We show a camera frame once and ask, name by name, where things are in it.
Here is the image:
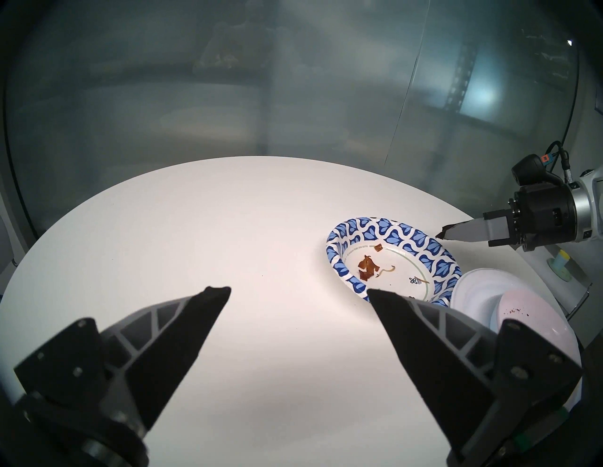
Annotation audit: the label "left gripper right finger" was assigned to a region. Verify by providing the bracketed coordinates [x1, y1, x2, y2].
[367, 288, 585, 467]

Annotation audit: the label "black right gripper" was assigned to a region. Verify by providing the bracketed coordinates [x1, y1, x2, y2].
[435, 153, 579, 253]

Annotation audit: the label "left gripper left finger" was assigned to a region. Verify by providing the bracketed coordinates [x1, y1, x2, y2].
[14, 285, 232, 467]

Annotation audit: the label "plain white paper plate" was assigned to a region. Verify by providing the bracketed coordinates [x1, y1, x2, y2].
[450, 268, 535, 330]

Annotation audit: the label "pink plate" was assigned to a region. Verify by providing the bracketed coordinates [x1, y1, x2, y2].
[495, 290, 581, 361]

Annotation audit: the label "small blue patterned paper bowl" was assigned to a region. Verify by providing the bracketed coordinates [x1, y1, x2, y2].
[325, 216, 464, 307]

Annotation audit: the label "green bottle with yellow cap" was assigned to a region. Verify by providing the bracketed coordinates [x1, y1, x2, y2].
[546, 249, 573, 282]

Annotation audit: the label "few brown food scraps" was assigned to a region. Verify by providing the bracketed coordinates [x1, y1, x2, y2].
[357, 244, 397, 282]

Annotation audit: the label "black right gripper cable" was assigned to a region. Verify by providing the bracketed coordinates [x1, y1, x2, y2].
[546, 140, 574, 185]

